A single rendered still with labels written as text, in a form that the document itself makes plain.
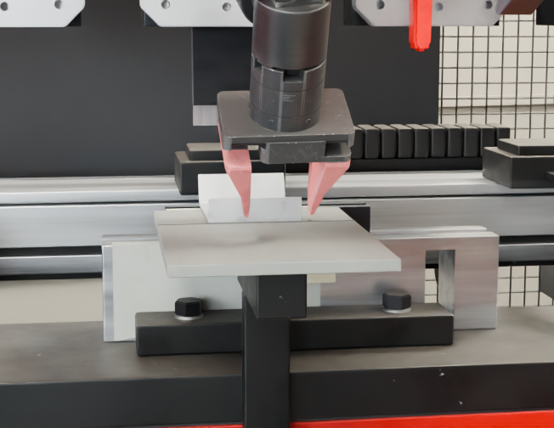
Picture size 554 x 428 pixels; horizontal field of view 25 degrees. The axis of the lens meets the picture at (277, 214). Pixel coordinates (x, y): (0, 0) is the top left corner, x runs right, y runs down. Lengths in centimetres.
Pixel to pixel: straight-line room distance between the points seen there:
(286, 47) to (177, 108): 80
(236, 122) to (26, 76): 77
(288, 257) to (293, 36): 17
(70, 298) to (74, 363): 248
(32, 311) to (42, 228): 216
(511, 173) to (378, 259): 53
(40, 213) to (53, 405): 40
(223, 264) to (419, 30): 33
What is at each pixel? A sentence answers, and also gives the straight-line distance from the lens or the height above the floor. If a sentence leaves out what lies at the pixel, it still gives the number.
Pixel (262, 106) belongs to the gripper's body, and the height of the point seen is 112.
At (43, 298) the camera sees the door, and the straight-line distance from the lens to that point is 360.
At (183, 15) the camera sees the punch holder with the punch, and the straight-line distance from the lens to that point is 115.
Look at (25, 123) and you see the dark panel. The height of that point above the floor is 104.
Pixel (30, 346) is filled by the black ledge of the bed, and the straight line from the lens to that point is 120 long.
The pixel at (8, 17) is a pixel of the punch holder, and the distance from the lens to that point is 115.
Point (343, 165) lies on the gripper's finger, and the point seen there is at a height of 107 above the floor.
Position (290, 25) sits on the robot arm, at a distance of 90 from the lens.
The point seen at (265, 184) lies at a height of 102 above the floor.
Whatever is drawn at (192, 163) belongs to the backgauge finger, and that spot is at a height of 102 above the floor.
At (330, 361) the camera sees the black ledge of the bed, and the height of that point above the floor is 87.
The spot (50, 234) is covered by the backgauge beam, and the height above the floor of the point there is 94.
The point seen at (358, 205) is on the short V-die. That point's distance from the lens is 122.
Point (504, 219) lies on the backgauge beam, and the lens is 152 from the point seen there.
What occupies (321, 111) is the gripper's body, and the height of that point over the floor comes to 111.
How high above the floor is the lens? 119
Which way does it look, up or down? 9 degrees down
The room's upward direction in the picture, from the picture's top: straight up
